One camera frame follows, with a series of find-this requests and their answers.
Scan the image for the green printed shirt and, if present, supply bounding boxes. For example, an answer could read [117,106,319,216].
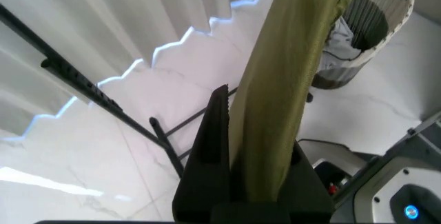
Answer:
[229,0,361,203]

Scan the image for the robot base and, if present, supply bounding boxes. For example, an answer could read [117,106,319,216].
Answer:
[298,112,441,224]

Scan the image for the white curtain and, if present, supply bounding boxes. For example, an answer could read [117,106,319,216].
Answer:
[0,0,285,139]

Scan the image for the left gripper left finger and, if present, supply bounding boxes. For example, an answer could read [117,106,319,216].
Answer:
[172,84,231,222]

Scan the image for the black clothes rack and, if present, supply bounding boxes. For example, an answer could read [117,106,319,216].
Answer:
[0,3,314,179]

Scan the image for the pale grey shorts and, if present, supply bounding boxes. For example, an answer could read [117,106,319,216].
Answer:
[315,17,365,83]

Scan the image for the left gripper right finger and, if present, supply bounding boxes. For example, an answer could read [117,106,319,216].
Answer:
[277,141,335,222]

